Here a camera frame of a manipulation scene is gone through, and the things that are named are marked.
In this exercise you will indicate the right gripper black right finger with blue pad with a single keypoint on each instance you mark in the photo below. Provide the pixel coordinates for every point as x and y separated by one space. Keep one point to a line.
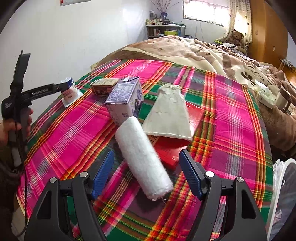
242 219

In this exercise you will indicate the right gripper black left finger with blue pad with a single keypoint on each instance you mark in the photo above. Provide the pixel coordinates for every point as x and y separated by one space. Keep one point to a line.
50 217

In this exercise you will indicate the small white yogurt cup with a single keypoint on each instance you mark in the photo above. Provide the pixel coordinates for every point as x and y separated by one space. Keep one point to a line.
72 94

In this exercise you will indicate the white round trash bin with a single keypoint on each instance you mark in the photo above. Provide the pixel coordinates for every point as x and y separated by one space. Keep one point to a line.
275 199

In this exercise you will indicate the person's left hand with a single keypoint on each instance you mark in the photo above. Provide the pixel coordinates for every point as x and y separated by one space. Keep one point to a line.
10 125

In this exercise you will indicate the translucent bin liner bag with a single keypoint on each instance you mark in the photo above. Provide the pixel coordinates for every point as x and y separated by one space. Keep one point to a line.
284 196

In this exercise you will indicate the small brown box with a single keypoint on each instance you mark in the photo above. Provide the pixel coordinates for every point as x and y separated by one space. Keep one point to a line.
103 86

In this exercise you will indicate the red flat box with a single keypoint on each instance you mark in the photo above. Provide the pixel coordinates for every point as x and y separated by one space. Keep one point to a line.
168 149

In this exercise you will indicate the purple milk carton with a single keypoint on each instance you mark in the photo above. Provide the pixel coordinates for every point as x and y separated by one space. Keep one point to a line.
125 100

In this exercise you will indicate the brown cream fleece blanket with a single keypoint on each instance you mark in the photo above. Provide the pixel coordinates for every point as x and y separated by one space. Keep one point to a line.
222 60

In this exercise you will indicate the beige cloth pouch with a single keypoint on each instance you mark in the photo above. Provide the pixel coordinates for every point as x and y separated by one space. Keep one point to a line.
169 116

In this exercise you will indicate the brown white travel mug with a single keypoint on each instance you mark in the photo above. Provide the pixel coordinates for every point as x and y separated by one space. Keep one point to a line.
283 100

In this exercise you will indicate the white tissue pack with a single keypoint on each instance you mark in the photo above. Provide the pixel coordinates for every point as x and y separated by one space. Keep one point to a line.
265 95

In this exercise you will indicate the wooden headboard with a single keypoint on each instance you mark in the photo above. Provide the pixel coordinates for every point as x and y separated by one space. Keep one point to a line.
289 70

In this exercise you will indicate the grey shelf desk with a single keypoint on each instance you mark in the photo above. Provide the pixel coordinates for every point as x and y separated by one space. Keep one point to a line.
157 31

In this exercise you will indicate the wooden wardrobe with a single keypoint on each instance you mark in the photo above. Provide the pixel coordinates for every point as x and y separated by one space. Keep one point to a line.
269 34

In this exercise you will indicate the blue vase with twigs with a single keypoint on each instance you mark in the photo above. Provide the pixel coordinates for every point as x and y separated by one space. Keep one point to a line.
163 6

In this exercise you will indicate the brown teddy bear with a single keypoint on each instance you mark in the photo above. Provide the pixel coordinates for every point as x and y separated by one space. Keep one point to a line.
237 39

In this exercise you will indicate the floral window curtain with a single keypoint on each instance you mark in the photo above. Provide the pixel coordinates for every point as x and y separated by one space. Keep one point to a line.
240 20

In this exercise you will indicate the silver wall poster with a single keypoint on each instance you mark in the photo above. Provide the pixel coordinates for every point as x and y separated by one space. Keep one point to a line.
69 2

